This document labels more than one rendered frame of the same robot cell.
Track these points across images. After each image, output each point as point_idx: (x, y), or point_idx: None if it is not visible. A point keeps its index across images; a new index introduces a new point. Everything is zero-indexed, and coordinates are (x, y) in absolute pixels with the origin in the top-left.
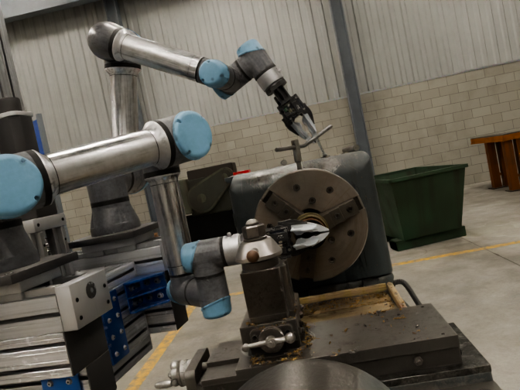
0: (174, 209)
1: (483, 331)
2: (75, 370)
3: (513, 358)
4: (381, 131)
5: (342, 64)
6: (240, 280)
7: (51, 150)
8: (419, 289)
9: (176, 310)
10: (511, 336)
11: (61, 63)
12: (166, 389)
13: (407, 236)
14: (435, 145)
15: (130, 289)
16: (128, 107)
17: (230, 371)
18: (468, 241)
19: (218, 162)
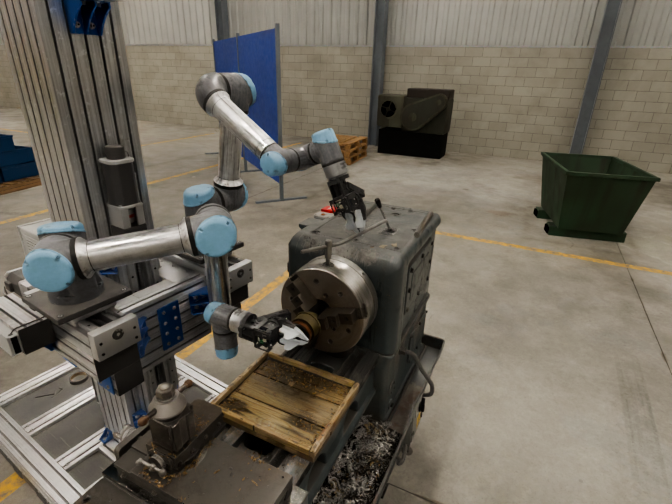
0: (215, 269)
1: (546, 357)
2: (101, 378)
3: (547, 397)
4: (615, 95)
5: (606, 8)
6: None
7: (306, 36)
8: (531, 287)
9: None
10: (565, 374)
11: None
12: None
13: (562, 225)
14: (668, 124)
15: (194, 298)
16: (230, 147)
17: (134, 464)
18: (620, 250)
19: (441, 84)
